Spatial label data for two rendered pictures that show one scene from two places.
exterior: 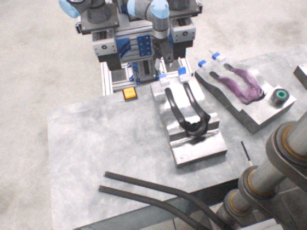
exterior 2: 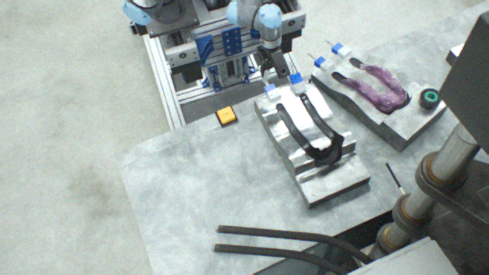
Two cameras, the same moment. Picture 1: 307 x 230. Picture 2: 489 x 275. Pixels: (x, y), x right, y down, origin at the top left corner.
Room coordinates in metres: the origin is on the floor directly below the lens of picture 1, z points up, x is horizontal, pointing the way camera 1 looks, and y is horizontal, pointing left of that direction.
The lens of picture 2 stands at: (-0.18, 0.21, 2.53)
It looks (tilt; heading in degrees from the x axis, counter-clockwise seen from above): 61 degrees down; 353
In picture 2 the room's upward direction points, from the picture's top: 8 degrees counter-clockwise
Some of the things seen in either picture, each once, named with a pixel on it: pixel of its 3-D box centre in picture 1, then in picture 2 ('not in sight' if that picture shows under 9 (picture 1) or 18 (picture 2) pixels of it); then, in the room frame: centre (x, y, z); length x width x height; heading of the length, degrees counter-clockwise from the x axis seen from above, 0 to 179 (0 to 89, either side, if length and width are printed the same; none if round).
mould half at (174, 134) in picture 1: (185, 114); (309, 137); (0.68, -0.16, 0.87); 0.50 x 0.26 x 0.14; 10
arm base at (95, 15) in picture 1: (97, 8); (165, 1); (1.36, 0.27, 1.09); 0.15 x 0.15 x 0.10
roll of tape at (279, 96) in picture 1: (280, 96); (429, 98); (0.69, -0.64, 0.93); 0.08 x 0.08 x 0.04
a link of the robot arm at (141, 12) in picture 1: (142, 6); (245, 11); (1.00, 0.00, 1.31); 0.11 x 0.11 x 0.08; 52
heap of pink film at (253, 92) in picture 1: (240, 82); (376, 84); (0.83, -0.49, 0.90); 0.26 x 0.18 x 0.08; 27
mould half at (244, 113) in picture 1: (240, 87); (376, 90); (0.83, -0.50, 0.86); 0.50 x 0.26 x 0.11; 27
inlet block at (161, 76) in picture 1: (162, 76); (270, 88); (0.94, -0.06, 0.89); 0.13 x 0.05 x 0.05; 10
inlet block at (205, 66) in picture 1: (202, 63); (318, 61); (1.04, -0.32, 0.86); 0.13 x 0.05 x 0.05; 27
